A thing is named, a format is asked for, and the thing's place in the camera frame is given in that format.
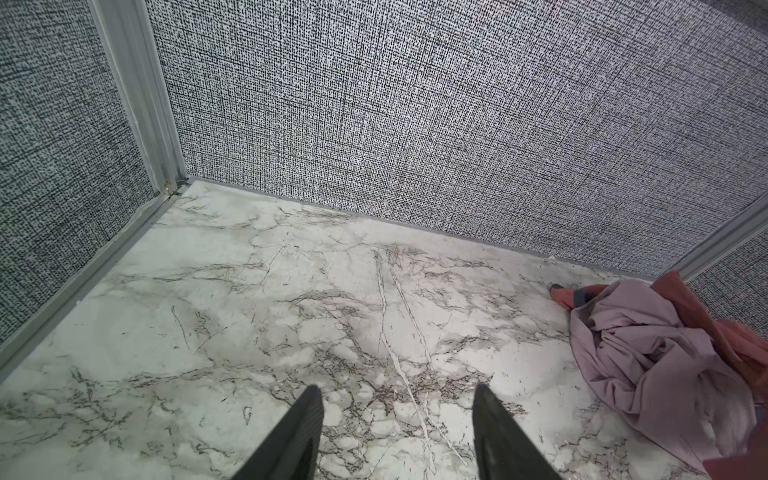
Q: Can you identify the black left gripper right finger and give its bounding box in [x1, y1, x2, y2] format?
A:
[472, 383, 561, 480]

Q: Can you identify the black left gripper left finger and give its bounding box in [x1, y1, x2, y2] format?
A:
[232, 385, 324, 480]

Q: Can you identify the light pink cloth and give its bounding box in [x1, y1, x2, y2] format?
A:
[569, 280, 757, 470]

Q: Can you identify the salmon cloth with grey trim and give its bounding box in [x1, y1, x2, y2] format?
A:
[550, 271, 767, 479]

